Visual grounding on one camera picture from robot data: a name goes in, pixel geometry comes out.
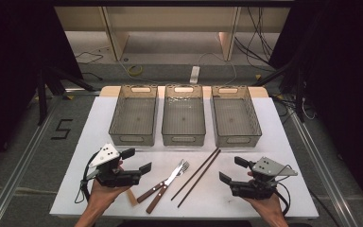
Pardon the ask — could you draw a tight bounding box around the white power strip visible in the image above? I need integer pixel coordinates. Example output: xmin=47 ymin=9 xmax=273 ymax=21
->
xmin=189 ymin=65 xmax=201 ymax=85

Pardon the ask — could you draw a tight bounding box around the right hand-held gripper cable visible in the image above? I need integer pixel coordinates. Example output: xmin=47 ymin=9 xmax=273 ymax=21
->
xmin=275 ymin=164 xmax=293 ymax=218

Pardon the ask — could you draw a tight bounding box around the wooden handled spoon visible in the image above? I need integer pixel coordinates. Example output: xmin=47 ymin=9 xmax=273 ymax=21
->
xmin=126 ymin=188 xmax=139 ymax=207

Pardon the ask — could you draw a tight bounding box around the wooden handled table knife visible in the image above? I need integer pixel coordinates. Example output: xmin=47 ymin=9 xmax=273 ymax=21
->
xmin=145 ymin=159 xmax=185 ymax=215

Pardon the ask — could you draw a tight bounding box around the left hand-held gripper cable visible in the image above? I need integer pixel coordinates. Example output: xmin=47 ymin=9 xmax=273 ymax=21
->
xmin=74 ymin=150 xmax=100 ymax=204

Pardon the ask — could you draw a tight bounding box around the yellow cable coil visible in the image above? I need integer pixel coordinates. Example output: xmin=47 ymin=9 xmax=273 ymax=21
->
xmin=128 ymin=64 xmax=144 ymax=77

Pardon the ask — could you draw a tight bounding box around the person's left hand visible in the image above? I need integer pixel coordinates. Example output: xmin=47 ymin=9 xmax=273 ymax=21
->
xmin=87 ymin=181 xmax=131 ymax=212

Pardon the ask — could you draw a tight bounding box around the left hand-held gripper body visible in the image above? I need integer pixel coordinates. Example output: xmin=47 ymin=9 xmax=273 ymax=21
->
xmin=84 ymin=143 xmax=141 ymax=188

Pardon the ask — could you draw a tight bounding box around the aluminium floor rail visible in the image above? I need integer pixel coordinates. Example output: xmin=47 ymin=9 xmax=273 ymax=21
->
xmin=283 ymin=103 xmax=360 ymax=227
xmin=0 ymin=94 xmax=67 ymax=227

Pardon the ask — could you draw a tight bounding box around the hand-held gripper cable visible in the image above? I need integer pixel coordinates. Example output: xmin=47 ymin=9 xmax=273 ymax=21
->
xmin=74 ymin=150 xmax=100 ymax=204
xmin=275 ymin=164 xmax=293 ymax=218

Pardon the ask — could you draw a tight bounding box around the bundle of black cables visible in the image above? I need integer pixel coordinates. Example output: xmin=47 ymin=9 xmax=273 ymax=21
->
xmin=233 ymin=7 xmax=277 ymax=69

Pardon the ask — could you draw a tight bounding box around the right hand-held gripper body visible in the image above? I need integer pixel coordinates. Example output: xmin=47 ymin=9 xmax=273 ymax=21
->
xmin=230 ymin=156 xmax=299 ymax=201

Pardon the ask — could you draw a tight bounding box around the black metal stand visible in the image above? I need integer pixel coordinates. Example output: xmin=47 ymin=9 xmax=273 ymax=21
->
xmin=36 ymin=64 xmax=97 ymax=127
xmin=251 ymin=60 xmax=306 ymax=123

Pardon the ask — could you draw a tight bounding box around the translucent brown plastic basket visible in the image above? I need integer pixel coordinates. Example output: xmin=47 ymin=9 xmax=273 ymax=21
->
xmin=210 ymin=84 xmax=263 ymax=148
xmin=161 ymin=83 xmax=207 ymax=147
xmin=108 ymin=84 xmax=159 ymax=147

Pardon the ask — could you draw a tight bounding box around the thin black floor cable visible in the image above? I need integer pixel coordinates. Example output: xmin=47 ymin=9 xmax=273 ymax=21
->
xmin=75 ymin=50 xmax=104 ymax=65

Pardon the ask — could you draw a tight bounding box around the person's right hand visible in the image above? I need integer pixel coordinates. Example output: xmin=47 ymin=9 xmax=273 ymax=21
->
xmin=244 ymin=192 xmax=287 ymax=219

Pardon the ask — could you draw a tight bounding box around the wooden handled fork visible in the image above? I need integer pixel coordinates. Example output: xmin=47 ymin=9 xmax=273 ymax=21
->
xmin=136 ymin=161 xmax=191 ymax=204

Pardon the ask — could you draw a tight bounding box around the white table cover sheet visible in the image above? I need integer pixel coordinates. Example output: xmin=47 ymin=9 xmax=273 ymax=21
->
xmin=49 ymin=96 xmax=320 ymax=219

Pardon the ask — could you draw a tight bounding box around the light wooden shelf unit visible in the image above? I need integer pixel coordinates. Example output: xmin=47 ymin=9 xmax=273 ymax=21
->
xmin=54 ymin=6 xmax=291 ymax=62

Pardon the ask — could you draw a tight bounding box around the white cable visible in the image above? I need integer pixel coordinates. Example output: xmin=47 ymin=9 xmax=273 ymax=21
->
xmin=198 ymin=51 xmax=238 ymax=86

